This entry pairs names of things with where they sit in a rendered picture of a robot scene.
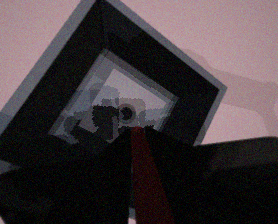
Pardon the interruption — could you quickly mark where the dark red peg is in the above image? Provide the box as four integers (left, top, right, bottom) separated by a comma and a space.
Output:
131, 126, 175, 224

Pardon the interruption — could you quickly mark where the grey plate with round hole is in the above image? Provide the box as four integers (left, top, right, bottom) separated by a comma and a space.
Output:
78, 69, 166, 143

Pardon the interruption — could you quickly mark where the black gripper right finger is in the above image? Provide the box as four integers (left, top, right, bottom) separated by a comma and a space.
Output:
145, 127, 278, 224

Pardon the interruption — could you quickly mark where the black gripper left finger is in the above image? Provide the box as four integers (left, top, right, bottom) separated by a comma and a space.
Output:
0, 129, 132, 224

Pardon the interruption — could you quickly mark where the dark grey open box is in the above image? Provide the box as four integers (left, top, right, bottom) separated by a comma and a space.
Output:
0, 0, 227, 174

